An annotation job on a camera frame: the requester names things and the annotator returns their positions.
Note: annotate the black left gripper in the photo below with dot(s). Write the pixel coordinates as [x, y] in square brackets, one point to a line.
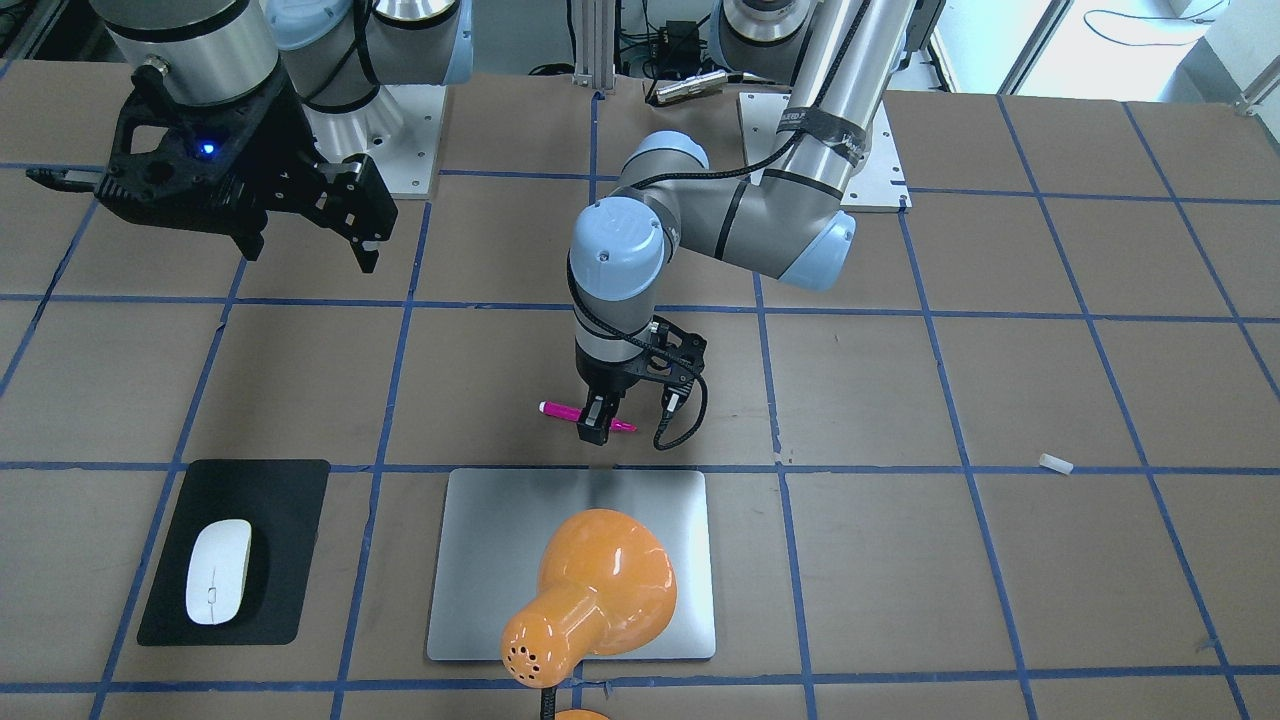
[602, 381]

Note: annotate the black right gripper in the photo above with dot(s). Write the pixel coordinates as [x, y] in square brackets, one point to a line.
[283, 135]

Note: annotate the pink highlighter pen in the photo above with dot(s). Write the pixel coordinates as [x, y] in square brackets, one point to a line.
[568, 413]

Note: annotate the white computer mouse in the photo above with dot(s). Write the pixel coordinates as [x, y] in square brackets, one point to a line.
[217, 572]

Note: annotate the white highlighter cap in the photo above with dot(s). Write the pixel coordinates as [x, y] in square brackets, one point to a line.
[1055, 464]

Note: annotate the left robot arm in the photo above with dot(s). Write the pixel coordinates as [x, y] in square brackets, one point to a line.
[781, 216]

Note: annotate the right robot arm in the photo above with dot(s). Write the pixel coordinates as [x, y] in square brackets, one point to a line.
[337, 53]

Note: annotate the black mousepad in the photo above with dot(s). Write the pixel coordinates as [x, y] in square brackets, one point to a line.
[283, 500]

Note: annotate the orange desk lamp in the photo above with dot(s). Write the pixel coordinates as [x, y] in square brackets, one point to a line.
[606, 585]

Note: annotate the silver laptop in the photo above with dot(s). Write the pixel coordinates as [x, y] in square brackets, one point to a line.
[498, 522]

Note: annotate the silver cylinder connector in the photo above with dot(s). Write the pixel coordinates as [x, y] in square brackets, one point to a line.
[687, 89]

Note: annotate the aluminium frame post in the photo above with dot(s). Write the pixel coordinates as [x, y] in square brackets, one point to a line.
[594, 38]

